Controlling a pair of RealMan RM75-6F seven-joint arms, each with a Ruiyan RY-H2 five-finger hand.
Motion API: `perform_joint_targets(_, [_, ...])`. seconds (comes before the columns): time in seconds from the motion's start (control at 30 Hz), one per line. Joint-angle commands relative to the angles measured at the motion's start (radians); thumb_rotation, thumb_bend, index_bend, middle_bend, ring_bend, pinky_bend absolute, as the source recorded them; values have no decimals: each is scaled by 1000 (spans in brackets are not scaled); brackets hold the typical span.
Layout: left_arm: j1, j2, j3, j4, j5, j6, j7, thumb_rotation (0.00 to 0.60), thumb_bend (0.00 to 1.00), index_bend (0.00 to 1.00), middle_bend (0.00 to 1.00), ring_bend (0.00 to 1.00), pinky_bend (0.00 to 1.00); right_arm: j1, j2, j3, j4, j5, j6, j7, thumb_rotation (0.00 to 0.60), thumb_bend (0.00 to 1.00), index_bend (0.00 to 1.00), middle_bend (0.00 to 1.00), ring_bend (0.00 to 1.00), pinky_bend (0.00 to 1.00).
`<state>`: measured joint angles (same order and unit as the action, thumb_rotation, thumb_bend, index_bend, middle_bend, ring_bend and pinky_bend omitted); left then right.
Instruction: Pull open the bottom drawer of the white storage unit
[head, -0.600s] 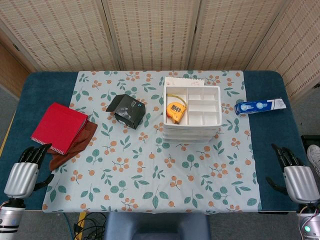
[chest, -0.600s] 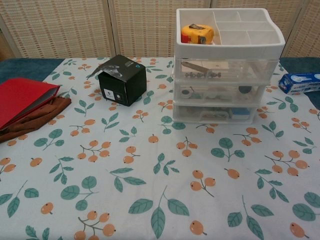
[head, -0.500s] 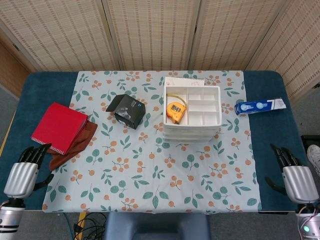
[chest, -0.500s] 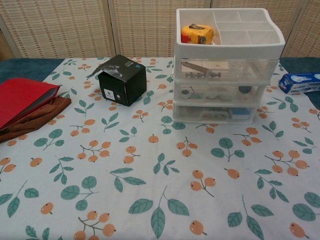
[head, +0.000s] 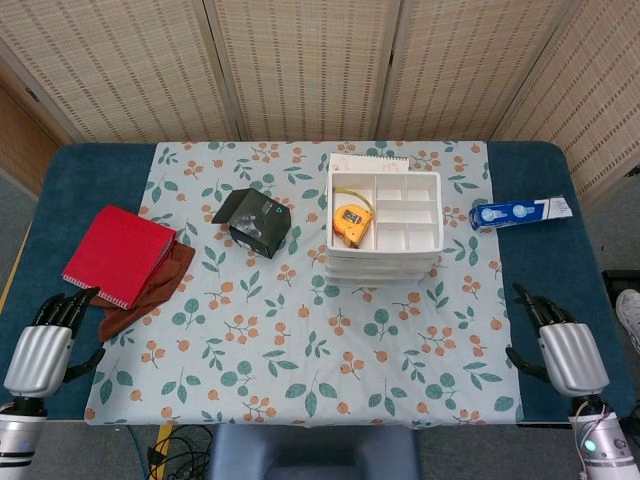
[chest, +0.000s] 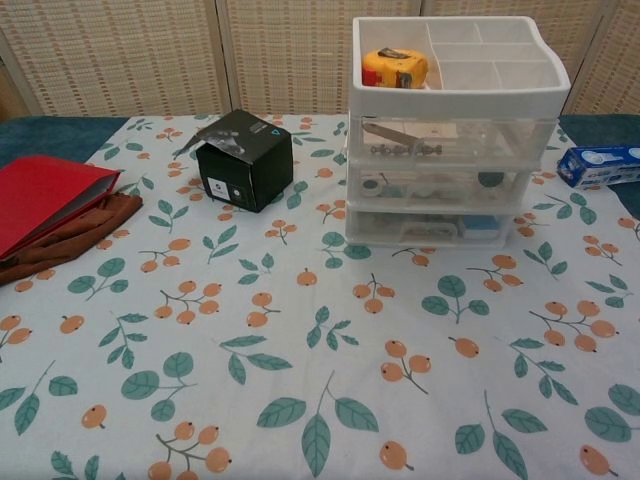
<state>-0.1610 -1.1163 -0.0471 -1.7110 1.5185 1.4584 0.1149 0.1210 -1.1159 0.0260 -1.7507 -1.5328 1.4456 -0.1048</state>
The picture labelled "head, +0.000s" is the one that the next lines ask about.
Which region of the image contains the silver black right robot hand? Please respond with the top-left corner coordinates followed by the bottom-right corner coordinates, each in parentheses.
top-left (504, 282), bottom-right (611, 399)

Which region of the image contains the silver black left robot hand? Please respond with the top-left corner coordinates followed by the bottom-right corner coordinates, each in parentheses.
top-left (2, 286), bottom-right (107, 399)

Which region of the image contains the blue white toothpaste box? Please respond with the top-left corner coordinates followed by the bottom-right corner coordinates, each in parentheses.
top-left (468, 195), bottom-right (574, 235)

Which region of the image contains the white drawer organizer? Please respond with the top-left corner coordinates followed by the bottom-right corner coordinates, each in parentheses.
top-left (324, 172), bottom-right (442, 289)

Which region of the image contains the black cardboard box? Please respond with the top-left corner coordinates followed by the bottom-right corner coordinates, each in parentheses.
top-left (211, 188), bottom-right (294, 260)

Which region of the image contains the white sneaker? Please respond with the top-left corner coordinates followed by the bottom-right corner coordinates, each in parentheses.
top-left (615, 289), bottom-right (640, 346)

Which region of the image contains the red spiral notebook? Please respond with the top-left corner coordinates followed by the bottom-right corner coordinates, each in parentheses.
top-left (61, 204), bottom-right (178, 311)

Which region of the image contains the brown cloth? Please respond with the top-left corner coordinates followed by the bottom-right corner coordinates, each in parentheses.
top-left (98, 242), bottom-right (197, 343)

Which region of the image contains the yellow tape measure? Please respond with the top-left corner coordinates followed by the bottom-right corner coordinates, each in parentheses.
top-left (333, 187), bottom-right (376, 249)

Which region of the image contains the floral printed tablecloth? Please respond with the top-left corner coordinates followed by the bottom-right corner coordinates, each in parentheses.
top-left (83, 141), bottom-right (525, 430)

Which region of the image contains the blue chair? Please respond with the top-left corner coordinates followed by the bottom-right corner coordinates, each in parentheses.
top-left (207, 424), bottom-right (422, 480)

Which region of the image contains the white spiral sketch pad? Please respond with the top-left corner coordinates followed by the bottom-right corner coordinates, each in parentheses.
top-left (327, 152), bottom-right (411, 176)

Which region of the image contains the beige woven folding screen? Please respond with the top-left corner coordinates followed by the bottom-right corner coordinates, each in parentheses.
top-left (0, 0), bottom-right (640, 214)

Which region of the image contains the blue floor cable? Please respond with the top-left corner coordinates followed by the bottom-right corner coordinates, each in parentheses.
top-left (127, 427), bottom-right (151, 480)

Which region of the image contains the black floor cable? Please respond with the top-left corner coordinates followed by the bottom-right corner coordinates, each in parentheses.
top-left (147, 427), bottom-right (216, 480)

